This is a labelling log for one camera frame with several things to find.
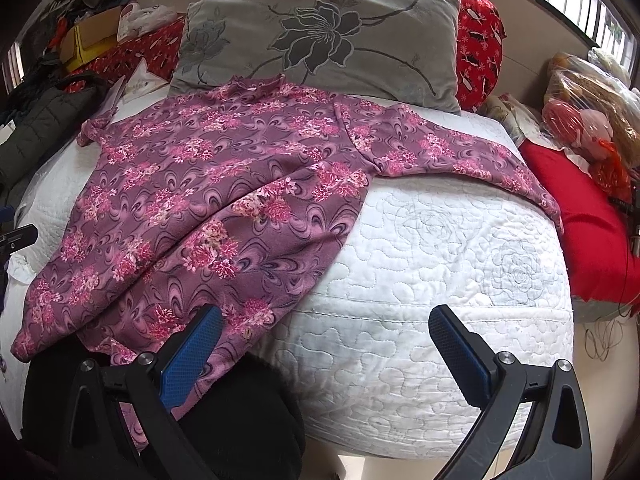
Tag red patterned quilt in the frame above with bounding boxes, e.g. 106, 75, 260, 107
70, 0, 506, 112

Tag white paper sheets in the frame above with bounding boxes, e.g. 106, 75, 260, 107
101, 58, 168, 112

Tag white plastic bag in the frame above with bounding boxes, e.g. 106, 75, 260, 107
116, 2, 178, 44

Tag yellow cardboard box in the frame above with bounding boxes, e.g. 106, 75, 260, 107
58, 6, 122, 73

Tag white quilted mattress cover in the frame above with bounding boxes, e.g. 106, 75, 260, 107
1, 77, 574, 460

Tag doll in plastic wrap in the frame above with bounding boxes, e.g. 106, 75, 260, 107
541, 52, 639, 203

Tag purple floral shirt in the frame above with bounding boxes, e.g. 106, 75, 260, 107
11, 77, 563, 458

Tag red cushion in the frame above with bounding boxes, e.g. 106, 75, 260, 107
520, 141, 639, 314

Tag grey flower pillow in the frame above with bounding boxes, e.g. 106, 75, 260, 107
170, 0, 461, 114

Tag black garment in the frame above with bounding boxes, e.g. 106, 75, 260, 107
22, 336, 306, 479

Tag dark green padded jacket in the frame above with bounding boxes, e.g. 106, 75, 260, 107
1, 73, 107, 191

